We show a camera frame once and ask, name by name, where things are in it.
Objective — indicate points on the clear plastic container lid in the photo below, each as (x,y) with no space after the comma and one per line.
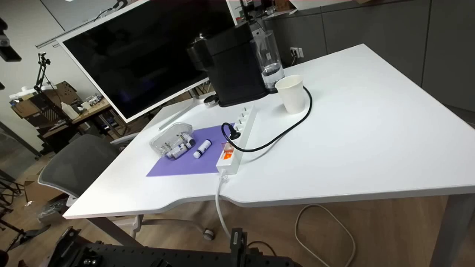
(168,134)

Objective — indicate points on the clear plastic container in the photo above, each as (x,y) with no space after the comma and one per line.
(171,141)

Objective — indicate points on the white power strip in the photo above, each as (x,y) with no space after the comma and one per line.
(239,134)

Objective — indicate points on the purple mat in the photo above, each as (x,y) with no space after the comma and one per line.
(198,165)

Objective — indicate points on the white tube black band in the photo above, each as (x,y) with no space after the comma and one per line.
(176,151)
(186,139)

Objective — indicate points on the white paper cup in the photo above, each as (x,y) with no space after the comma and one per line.
(293,93)

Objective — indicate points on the black coffee machine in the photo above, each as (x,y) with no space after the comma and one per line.
(232,64)

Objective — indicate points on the large white-framed monitor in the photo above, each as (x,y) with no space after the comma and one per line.
(143,49)

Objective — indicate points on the black perforated mounting board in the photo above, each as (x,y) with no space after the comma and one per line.
(164,254)

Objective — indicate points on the grey office chair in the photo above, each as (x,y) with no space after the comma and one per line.
(76,163)

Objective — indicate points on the wooden shelf with clutter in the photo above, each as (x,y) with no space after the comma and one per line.
(64,105)

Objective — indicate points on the grey cabinet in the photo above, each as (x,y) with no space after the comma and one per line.
(386,34)

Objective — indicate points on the grey table leg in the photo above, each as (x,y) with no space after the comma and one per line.
(453,231)

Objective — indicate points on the white wall outlet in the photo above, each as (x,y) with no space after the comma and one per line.
(296,52)

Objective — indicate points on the black camera tripod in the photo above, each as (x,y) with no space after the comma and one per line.
(43,68)

